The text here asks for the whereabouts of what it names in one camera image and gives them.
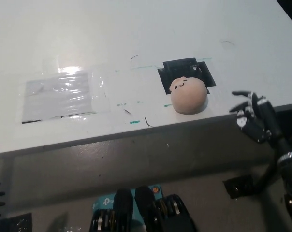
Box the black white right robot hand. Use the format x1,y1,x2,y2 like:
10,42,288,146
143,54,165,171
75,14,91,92
229,90,274,145

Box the pink dumpling squeeze toy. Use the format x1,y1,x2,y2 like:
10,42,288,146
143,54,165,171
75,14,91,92
169,76,208,114

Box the black square mask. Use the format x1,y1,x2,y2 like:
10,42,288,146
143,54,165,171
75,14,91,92
157,57,217,95

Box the teal network device box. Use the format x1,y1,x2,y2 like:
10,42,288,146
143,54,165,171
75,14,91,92
92,184,164,232

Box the clear plastic sheet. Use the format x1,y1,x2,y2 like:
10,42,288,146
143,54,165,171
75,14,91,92
21,69,111,125

